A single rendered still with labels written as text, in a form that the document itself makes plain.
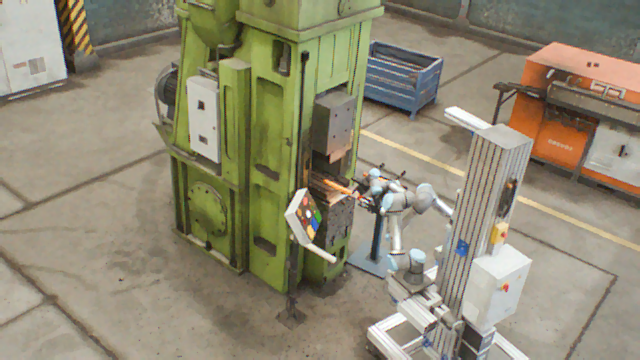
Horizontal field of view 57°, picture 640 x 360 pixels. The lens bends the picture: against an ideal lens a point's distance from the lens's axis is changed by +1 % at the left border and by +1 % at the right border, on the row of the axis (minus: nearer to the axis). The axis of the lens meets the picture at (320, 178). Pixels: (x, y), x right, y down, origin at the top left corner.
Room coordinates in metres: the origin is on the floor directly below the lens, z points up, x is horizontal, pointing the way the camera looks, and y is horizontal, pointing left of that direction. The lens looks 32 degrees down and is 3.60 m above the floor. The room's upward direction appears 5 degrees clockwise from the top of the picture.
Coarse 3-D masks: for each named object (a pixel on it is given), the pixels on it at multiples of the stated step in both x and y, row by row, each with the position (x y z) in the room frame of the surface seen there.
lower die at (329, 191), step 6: (318, 174) 4.18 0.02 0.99; (312, 180) 4.08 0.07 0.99; (318, 180) 4.08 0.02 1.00; (330, 180) 4.10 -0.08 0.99; (312, 186) 4.00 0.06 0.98; (324, 186) 4.00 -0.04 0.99; (330, 186) 4.00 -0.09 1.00; (318, 192) 3.95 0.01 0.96; (324, 192) 3.93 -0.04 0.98; (330, 192) 3.94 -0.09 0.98; (336, 192) 4.00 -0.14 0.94; (330, 198) 3.94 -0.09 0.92
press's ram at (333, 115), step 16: (320, 96) 4.06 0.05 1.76; (336, 96) 4.08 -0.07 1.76; (352, 96) 4.11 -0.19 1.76; (320, 112) 3.91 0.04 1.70; (336, 112) 3.92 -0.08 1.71; (352, 112) 4.09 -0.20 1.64; (320, 128) 3.91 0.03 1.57; (336, 128) 3.93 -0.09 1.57; (320, 144) 3.90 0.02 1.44; (336, 144) 3.95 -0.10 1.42
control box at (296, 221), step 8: (304, 192) 3.58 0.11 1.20; (296, 200) 3.49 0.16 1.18; (312, 200) 3.62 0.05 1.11; (288, 208) 3.40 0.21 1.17; (296, 208) 3.37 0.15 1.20; (304, 208) 3.46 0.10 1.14; (288, 216) 3.32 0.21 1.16; (296, 216) 3.31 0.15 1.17; (304, 216) 3.40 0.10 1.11; (312, 216) 3.50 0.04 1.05; (296, 224) 3.31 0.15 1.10; (304, 224) 3.34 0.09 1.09; (296, 232) 3.30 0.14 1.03; (304, 232) 3.29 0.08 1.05; (304, 240) 3.29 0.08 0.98
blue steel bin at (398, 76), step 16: (384, 48) 8.55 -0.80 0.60; (400, 48) 8.39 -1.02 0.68; (368, 64) 7.87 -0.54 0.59; (384, 64) 7.74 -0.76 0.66; (400, 64) 8.40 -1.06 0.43; (416, 64) 8.28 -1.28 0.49; (432, 64) 7.80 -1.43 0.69; (368, 80) 7.86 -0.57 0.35; (384, 80) 7.72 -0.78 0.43; (400, 80) 7.60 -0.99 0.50; (416, 80) 7.47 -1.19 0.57; (432, 80) 7.91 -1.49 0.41; (368, 96) 7.82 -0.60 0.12; (384, 96) 7.71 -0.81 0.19; (400, 96) 7.57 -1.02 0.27; (416, 96) 7.44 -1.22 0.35; (432, 96) 7.93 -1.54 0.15
